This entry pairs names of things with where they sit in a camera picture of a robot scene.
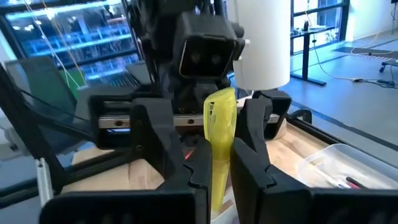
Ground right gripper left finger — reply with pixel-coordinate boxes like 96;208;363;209
161;138;214;224

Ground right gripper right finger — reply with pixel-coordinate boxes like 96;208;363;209
229;136;312;224

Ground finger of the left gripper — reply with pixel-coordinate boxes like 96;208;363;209
130;98;195;180
234;95;275;154

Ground yellow highlighter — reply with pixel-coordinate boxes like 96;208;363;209
203;86;238;213

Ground magenta thin marker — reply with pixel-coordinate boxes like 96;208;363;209
345;175;373;190

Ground white cylindrical table lamp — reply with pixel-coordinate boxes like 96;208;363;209
226;0;292;140

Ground black standing desk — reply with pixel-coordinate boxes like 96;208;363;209
290;26;337;87

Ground clear plastic container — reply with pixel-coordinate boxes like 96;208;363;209
295;142;398;191

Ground black clamp handle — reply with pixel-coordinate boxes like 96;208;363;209
288;108;313;125

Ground silver bracket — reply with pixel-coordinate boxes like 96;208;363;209
35;157;53;206

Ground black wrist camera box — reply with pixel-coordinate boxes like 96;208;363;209
172;11;247;80

